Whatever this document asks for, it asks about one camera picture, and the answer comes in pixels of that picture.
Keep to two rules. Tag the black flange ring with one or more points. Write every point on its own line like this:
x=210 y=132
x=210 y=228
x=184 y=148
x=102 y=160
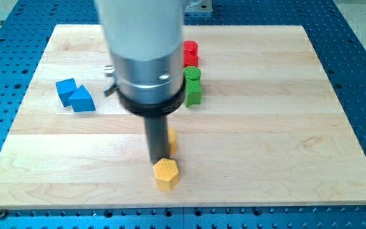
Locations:
x=154 y=110

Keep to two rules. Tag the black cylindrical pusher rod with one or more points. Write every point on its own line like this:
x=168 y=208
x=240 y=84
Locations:
x=157 y=138

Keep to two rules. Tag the yellow heart block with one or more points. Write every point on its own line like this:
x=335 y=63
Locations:
x=172 y=140

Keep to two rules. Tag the red block behind arm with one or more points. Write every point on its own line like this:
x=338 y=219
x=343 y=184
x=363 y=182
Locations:
x=191 y=60

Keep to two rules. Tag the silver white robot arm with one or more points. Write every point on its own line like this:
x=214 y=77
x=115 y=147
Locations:
x=144 y=39

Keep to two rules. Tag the green star block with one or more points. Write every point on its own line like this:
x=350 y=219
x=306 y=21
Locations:
x=193 y=93

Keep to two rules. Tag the yellow hexagon block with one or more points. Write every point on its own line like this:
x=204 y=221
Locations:
x=166 y=174

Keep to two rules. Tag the green cylinder block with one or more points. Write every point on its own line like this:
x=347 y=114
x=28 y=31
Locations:
x=192 y=73

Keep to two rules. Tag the red cylinder block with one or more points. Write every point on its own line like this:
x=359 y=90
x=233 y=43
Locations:
x=190 y=47

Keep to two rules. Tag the blue triangle block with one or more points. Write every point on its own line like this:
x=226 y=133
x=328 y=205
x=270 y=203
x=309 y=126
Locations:
x=81 y=100

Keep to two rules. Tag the blue cube block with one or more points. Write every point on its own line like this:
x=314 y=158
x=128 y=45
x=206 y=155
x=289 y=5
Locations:
x=65 y=89

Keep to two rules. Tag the light wooden board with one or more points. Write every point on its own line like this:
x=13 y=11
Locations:
x=269 y=130

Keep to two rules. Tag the blue perforated metal table plate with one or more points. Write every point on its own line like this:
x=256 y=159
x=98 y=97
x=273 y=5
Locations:
x=27 y=30

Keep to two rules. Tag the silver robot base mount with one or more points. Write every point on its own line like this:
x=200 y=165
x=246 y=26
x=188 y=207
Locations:
x=198 y=8

